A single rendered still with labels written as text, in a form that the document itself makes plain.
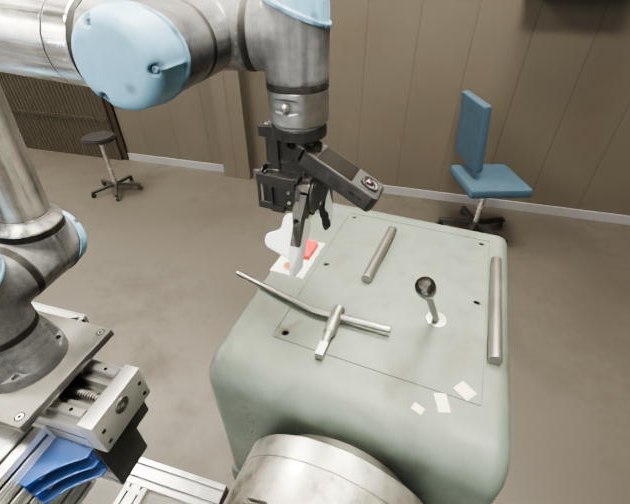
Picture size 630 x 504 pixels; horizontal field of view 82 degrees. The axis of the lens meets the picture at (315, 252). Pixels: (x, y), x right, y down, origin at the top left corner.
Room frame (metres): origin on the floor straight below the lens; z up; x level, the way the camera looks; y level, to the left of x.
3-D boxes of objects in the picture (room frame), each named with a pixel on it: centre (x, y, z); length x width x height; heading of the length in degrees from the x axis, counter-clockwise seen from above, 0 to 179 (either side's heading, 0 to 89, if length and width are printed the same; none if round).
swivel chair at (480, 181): (2.59, -1.33, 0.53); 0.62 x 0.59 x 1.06; 72
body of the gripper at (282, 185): (0.47, 0.03, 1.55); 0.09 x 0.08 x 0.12; 68
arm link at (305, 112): (0.47, 0.02, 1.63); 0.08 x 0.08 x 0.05
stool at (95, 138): (3.34, 1.99, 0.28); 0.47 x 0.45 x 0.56; 77
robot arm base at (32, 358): (0.44, 0.57, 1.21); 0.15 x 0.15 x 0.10
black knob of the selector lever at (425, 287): (0.40, -0.17, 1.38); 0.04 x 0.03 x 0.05; 158
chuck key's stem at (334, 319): (0.42, -0.03, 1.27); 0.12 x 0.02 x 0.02; 160
